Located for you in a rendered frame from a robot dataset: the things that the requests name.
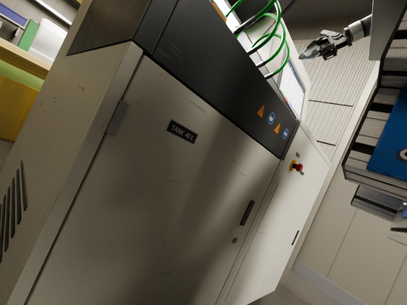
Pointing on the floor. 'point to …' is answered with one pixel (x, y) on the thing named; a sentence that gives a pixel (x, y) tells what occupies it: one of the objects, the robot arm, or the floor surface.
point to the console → (278, 196)
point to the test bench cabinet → (63, 163)
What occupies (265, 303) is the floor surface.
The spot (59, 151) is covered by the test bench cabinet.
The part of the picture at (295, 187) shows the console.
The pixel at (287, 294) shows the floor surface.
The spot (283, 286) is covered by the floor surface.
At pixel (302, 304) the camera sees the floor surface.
